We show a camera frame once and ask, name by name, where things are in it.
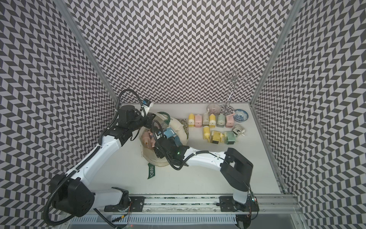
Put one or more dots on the white grey pencil sharpener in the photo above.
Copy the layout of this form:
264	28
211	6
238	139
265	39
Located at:
239	130

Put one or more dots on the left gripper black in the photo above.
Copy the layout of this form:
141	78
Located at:
149	119

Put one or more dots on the white cartoon pencil sharpener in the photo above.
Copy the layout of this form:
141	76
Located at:
205	120

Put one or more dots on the yellow block pencil sharpener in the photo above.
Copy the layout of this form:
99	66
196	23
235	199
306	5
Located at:
191	120

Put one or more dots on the blue white patterned bowl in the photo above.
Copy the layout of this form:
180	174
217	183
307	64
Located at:
240	115

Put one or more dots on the mint green pencil sharpener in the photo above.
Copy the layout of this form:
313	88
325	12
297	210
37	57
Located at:
221	120

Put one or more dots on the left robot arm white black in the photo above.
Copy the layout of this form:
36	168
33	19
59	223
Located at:
71	192

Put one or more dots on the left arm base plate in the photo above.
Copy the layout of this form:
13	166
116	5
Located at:
131	204

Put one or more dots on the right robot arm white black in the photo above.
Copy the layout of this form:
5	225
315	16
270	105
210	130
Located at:
235	168

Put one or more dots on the aluminium mounting rail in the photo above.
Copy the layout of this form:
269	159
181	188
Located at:
206	204

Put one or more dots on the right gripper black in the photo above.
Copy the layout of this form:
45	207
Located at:
158	152

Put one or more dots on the silver jewelry tree stand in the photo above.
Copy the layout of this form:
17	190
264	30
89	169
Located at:
232	79

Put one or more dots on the small yellow black sharpener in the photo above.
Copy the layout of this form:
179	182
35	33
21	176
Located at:
216	137

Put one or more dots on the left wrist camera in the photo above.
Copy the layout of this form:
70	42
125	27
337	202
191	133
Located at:
147	105

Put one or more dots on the pink rounded pencil sharpener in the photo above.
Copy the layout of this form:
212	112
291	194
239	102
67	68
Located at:
198	121

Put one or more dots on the pink block pencil sharpener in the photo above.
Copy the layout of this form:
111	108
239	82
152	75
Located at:
229	121

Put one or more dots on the green block pencil sharpener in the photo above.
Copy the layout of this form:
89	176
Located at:
229	138

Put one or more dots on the blue round pencil sharpener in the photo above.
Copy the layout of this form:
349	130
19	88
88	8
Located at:
169	133

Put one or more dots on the yellow round pencil sharpener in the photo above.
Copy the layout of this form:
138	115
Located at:
212	121

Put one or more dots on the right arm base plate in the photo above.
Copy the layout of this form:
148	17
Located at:
228	204

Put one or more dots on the small pink sharpener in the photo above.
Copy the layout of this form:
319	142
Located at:
147	140

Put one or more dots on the cream canvas tote bag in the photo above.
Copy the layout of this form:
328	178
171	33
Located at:
174	129

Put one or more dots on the pink ribbed bowl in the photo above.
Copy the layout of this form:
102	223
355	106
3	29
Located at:
213	109

